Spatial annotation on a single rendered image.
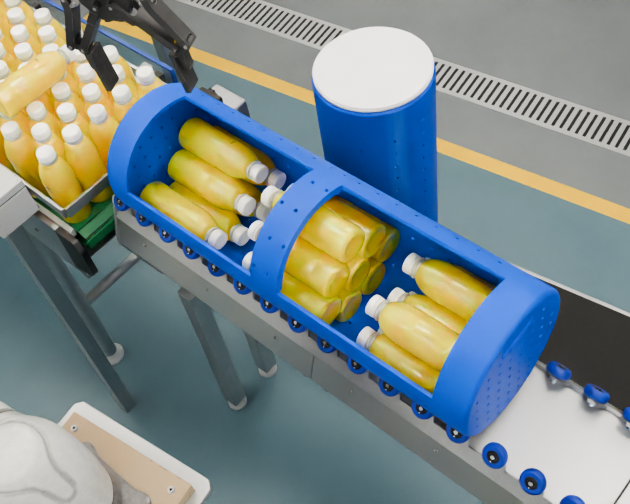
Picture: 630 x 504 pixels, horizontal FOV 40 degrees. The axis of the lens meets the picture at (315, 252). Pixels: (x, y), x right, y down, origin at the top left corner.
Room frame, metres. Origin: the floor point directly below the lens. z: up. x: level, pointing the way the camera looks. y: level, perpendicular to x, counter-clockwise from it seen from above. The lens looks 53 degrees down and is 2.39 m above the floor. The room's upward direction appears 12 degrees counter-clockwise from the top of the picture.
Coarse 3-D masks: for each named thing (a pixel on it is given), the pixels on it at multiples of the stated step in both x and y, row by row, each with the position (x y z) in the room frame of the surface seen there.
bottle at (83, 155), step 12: (72, 144) 1.39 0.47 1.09; (84, 144) 1.40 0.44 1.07; (72, 156) 1.38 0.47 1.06; (84, 156) 1.38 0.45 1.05; (96, 156) 1.40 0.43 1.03; (84, 168) 1.38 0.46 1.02; (96, 168) 1.39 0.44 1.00; (84, 180) 1.38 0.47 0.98; (96, 180) 1.38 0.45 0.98; (108, 192) 1.39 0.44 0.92
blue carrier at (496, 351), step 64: (128, 128) 1.26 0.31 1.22; (256, 128) 1.20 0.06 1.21; (128, 192) 1.19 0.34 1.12; (320, 192) 0.99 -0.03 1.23; (256, 256) 0.93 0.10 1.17; (448, 256) 0.92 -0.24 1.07; (320, 320) 0.81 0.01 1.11; (512, 320) 0.66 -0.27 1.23; (448, 384) 0.61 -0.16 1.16; (512, 384) 0.66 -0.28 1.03
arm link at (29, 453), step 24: (0, 432) 0.62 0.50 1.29; (24, 432) 0.61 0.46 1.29; (48, 432) 0.62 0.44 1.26; (0, 456) 0.59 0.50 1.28; (24, 456) 0.58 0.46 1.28; (48, 456) 0.58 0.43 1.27; (72, 456) 0.59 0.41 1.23; (0, 480) 0.55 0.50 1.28; (24, 480) 0.55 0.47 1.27; (48, 480) 0.55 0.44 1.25; (72, 480) 0.56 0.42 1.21; (96, 480) 0.58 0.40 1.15
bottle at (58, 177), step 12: (60, 156) 1.38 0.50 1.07; (48, 168) 1.34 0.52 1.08; (60, 168) 1.35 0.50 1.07; (72, 168) 1.37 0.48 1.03; (48, 180) 1.33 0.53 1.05; (60, 180) 1.33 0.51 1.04; (72, 180) 1.35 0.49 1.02; (48, 192) 1.35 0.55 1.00; (60, 192) 1.33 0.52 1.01; (72, 192) 1.34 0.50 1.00; (60, 204) 1.33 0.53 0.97; (84, 216) 1.34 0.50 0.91
